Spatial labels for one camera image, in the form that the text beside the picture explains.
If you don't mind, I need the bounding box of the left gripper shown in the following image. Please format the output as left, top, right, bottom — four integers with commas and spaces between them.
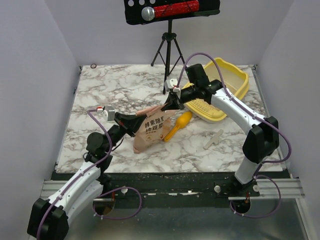
104, 111, 147, 153

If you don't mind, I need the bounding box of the yellow litter scoop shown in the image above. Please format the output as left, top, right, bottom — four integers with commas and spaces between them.
163, 111, 193, 142

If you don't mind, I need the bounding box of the pink cat litter bag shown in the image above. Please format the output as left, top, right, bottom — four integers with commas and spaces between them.
133, 105, 177, 154

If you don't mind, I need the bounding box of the white bag sealing clip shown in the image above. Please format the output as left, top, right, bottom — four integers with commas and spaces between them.
203, 129, 224, 150

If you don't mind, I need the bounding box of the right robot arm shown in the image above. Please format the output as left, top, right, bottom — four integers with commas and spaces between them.
162, 63, 279, 196

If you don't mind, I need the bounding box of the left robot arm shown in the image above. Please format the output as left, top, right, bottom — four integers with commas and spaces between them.
27, 112, 147, 240

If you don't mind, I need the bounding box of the yellow litter box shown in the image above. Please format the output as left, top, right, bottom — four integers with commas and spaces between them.
184, 57, 249, 123

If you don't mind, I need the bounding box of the black tripod stand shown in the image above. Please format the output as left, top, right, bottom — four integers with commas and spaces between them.
150, 20, 185, 83

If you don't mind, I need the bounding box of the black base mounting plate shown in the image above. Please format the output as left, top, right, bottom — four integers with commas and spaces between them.
51, 169, 276, 210

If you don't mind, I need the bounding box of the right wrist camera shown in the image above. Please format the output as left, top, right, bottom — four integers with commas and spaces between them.
164, 78, 181, 94

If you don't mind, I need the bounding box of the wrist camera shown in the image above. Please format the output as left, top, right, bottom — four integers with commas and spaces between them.
96, 105, 116, 122
164, 78, 181, 94

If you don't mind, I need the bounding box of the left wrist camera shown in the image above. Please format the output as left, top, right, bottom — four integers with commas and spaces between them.
96, 105, 116, 122

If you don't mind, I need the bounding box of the red handled microphone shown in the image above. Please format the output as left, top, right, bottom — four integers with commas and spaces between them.
141, 0, 200, 22

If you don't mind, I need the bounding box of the aluminium rail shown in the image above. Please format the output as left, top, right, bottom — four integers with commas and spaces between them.
40, 178, 305, 200

